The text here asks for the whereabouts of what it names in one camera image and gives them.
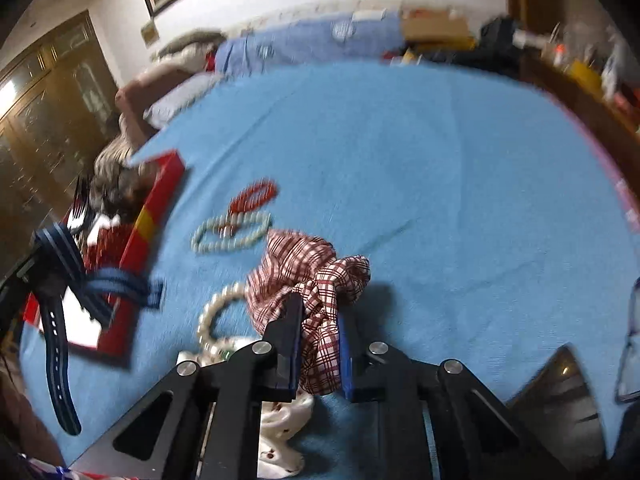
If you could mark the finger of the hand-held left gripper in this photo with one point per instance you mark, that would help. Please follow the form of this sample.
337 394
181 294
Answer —
27 272

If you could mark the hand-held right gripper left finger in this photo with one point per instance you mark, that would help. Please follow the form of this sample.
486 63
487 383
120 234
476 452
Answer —
285 345

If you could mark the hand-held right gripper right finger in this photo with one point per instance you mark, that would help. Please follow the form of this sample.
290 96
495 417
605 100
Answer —
346 360

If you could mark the red plaid scrunchie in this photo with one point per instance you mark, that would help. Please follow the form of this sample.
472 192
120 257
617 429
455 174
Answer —
310 290

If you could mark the black claw hair clip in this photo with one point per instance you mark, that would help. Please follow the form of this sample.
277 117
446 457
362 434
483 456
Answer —
80 207

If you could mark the red beaded hair accessory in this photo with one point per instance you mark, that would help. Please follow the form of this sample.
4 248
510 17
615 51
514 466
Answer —
107 246

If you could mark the red gift box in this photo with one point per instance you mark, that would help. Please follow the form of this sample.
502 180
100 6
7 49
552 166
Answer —
150 210

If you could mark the floral blanket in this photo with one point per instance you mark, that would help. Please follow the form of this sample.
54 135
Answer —
112 157

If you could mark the wooden wardrobe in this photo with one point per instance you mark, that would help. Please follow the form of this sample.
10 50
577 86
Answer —
45 125

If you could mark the red striped cloth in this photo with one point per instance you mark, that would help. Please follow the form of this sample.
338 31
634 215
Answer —
55 471

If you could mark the brown folded quilt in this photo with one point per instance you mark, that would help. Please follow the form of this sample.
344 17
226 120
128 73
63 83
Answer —
137 95

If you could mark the dark flat phone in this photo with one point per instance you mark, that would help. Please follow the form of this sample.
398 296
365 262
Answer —
560 400

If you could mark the grey pillow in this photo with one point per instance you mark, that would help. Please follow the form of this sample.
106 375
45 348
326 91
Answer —
180 97

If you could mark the grey folded blanket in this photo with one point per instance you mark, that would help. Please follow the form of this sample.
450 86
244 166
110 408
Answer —
192 45

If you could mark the blue patterned bed cover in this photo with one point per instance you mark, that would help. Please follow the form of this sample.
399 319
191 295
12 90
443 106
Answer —
300 42

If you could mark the cardboard box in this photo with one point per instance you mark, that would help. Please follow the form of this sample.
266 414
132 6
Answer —
435 27

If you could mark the wooden dresser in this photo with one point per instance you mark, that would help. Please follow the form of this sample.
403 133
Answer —
590 105

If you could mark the black bag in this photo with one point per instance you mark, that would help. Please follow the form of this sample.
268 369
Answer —
500 37

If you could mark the yellow container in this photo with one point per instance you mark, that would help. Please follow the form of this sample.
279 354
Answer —
584 74

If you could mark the gold wall plaque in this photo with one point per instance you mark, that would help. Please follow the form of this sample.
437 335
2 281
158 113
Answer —
149 33

